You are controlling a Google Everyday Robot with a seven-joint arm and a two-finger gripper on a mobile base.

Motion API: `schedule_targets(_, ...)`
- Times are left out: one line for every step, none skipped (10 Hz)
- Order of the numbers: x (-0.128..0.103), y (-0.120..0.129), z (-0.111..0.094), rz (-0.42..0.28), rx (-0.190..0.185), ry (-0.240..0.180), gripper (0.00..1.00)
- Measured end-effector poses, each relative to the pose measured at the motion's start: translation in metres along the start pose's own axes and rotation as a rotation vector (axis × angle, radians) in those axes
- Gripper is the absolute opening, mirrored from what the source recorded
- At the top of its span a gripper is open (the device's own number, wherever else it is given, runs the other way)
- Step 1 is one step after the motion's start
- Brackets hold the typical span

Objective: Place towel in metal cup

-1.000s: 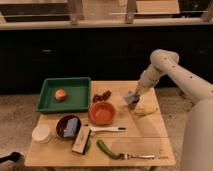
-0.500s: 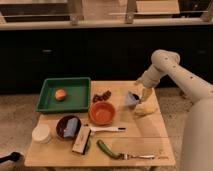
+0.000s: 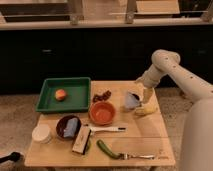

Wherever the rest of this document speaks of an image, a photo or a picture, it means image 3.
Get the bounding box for black object on floor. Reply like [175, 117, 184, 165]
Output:
[0, 152, 21, 164]

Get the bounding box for metal cup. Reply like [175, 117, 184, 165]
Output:
[125, 92, 142, 111]

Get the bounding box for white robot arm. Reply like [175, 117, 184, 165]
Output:
[136, 49, 213, 102]

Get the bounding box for yellow banana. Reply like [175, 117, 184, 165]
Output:
[134, 106, 157, 116]

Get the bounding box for silver fork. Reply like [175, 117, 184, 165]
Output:
[119, 153, 155, 160]

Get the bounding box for white round container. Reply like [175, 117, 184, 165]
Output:
[32, 124, 52, 143]

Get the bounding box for orange bowl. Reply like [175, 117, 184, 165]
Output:
[89, 101, 116, 125]

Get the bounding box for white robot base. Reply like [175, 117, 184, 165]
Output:
[179, 98, 213, 171]

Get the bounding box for dark brown bowl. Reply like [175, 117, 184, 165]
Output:
[56, 115, 81, 140]

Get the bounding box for wooden black brush block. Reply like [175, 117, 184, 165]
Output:
[72, 126, 91, 154]

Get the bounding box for blue sponge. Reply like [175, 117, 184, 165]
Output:
[64, 118, 78, 138]

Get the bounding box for dark red grapes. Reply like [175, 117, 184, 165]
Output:
[92, 91, 111, 102]

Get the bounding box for green cucumber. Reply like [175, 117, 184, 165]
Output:
[96, 140, 120, 159]

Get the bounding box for green plastic tray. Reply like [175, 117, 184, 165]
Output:
[36, 77, 91, 113]

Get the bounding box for white-handled knife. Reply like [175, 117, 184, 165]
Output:
[85, 124, 126, 132]

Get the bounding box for red-yellow apple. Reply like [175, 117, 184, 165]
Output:
[55, 89, 67, 101]

